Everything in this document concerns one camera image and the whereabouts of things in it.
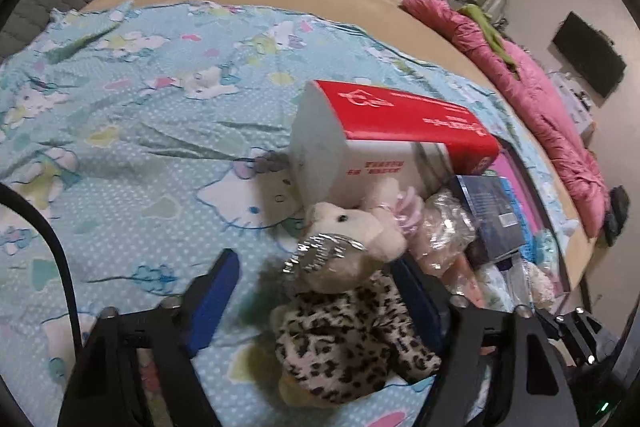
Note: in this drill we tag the green patterned white pack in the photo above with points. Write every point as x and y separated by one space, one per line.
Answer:
505 284

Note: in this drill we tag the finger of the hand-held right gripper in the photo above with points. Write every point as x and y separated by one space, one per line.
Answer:
575 332

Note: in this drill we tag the white drawer cabinet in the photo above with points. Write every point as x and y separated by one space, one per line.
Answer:
575 107

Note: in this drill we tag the black wall television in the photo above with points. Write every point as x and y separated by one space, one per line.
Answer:
590 52

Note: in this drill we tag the pink quilt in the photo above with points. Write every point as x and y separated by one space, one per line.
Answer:
540 107

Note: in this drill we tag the dark tray with pink inside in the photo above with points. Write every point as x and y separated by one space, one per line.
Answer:
510 172

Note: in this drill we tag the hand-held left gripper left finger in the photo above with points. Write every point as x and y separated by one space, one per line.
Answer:
215 302

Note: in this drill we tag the green cloth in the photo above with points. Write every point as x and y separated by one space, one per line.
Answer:
480 19

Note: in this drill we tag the clear plastic bag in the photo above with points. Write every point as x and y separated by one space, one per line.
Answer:
440 237

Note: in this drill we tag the red and white tissue box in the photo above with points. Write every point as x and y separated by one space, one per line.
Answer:
400 117

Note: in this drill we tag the plush bear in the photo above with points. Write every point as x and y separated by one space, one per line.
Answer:
345 337

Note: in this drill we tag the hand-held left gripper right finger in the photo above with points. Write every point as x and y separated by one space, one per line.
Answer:
422 307

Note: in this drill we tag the light blue cartoon blanket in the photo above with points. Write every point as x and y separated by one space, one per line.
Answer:
150 132

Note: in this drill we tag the black bag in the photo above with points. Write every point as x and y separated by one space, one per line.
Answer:
617 214

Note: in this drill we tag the dark blue packet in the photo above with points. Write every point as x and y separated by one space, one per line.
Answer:
495 212

